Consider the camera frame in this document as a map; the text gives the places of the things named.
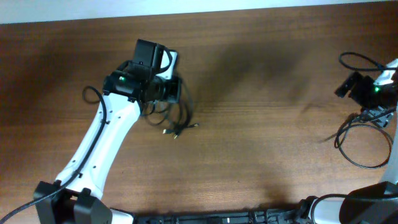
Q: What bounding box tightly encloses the black HDMI cable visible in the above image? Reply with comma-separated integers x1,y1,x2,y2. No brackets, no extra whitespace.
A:
320,107,397,170

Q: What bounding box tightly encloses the thin black USB cable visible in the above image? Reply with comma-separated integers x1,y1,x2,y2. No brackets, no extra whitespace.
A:
141,77,200,140

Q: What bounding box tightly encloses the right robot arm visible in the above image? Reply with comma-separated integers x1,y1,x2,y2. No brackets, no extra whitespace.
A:
308,59,397,223

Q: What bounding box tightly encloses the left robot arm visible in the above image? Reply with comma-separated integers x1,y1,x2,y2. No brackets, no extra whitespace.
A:
34,39,181,224

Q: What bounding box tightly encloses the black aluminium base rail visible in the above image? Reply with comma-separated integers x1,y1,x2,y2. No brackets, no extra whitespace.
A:
110,203,312,224

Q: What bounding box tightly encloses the left camera black cable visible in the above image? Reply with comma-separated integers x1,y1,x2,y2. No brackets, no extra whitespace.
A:
0,85,108,224

